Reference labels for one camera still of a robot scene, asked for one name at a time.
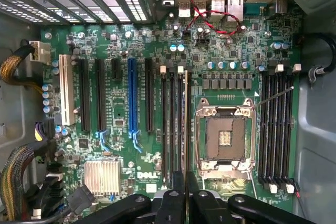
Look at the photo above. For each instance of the open metal pc case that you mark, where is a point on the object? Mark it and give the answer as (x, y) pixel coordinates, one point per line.
(315, 129)

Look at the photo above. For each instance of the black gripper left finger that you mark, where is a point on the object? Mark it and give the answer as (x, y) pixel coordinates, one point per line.
(170, 208)

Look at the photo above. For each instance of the thin metal locking lever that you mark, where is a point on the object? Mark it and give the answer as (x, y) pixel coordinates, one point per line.
(275, 96)

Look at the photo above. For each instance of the RAM module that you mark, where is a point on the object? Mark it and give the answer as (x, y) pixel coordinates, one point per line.
(189, 129)

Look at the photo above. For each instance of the black power connector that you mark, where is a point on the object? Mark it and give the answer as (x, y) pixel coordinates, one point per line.
(50, 129)

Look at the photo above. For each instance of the green motherboard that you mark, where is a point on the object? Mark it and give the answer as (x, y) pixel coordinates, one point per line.
(147, 40)

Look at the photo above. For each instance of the short black expansion slot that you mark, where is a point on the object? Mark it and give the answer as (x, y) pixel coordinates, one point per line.
(116, 69)

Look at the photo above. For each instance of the white power connector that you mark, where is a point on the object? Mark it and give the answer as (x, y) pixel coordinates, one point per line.
(39, 51)

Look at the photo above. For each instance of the white expansion slot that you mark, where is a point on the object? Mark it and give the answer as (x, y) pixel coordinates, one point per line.
(66, 90)

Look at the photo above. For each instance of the metal socket cover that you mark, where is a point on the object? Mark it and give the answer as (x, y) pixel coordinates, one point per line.
(225, 170)

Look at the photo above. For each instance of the long black expansion slot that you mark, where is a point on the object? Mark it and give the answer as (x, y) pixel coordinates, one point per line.
(149, 95)
(101, 95)
(84, 95)

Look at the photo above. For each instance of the ram slot white latches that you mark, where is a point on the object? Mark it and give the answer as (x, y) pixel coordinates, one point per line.
(289, 129)
(180, 129)
(164, 129)
(273, 129)

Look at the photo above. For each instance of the grey power supply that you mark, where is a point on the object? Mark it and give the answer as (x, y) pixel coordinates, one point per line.
(15, 108)

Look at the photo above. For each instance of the blue expansion slot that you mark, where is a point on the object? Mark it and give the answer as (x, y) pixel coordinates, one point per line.
(133, 95)

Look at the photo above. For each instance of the cpu socket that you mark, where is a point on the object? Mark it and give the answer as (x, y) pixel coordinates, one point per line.
(225, 140)

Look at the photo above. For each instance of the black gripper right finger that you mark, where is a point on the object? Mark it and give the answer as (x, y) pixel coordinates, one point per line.
(202, 208)

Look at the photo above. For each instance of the silver finned heatsink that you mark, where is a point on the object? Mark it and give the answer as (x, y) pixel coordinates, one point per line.
(102, 176)

